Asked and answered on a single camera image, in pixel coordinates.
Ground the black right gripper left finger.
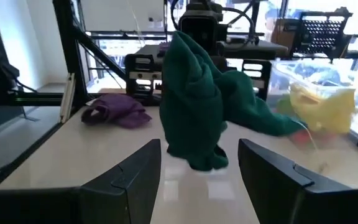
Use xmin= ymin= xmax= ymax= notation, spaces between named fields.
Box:
xmin=80 ymin=138 xmax=162 ymax=224

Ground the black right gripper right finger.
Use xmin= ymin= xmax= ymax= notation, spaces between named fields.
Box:
xmin=238 ymin=138 xmax=315 ymax=224

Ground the white frame bracket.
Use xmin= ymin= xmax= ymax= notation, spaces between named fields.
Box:
xmin=59 ymin=73 xmax=76 ymax=124

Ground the dark gray desk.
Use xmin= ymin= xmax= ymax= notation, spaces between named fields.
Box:
xmin=135 ymin=39 xmax=289 ymax=60

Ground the red towel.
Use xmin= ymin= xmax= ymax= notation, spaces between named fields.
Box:
xmin=290 ymin=130 xmax=313 ymax=147

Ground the black aluminium table frame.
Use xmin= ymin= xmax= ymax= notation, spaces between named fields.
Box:
xmin=0 ymin=0 xmax=130 ymax=190

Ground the light green towel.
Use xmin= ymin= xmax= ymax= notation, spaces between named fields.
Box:
xmin=275 ymin=95 xmax=295 ymax=116

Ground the dark green towel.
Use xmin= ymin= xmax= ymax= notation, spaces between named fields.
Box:
xmin=159 ymin=30 xmax=306 ymax=172

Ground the purple towel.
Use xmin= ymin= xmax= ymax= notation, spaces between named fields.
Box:
xmin=81 ymin=93 xmax=152 ymax=129

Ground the black perforated panel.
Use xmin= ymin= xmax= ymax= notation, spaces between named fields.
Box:
xmin=292 ymin=7 xmax=354 ymax=59

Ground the yellow towel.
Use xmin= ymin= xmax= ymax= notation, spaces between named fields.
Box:
xmin=289 ymin=83 xmax=358 ymax=134

